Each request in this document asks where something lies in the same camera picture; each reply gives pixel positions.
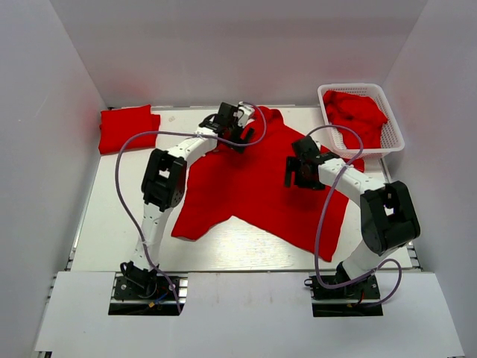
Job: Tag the folded red t shirt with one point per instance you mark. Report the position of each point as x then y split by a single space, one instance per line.
117 126

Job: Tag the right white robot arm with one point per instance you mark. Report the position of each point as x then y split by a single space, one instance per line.
388 218

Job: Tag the red t shirt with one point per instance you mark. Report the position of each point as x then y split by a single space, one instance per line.
251 187
117 126

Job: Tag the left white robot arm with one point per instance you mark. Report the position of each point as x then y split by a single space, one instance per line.
164 182

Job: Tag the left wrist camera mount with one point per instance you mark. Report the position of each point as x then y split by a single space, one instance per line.
244 113

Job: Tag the red shirts in basket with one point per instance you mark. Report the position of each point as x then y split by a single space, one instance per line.
359 113

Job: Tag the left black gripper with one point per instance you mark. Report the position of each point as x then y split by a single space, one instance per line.
237 139

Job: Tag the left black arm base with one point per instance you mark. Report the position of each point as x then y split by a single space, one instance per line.
141 292

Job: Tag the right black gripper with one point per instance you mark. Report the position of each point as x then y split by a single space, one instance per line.
294 165

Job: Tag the white plastic basket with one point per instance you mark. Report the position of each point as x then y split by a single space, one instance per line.
342 138

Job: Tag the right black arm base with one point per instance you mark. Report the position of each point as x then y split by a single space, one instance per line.
360 299

